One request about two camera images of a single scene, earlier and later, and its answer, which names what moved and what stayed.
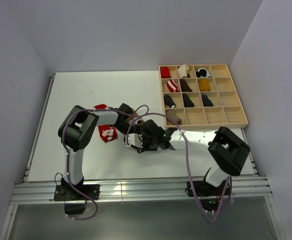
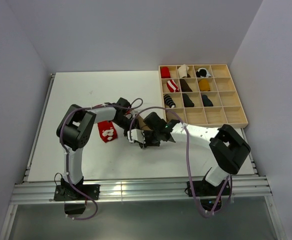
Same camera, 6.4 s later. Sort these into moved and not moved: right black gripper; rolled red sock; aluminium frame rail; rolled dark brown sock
Moved: right black gripper
Not moved: aluminium frame rail; rolled dark brown sock; rolled red sock
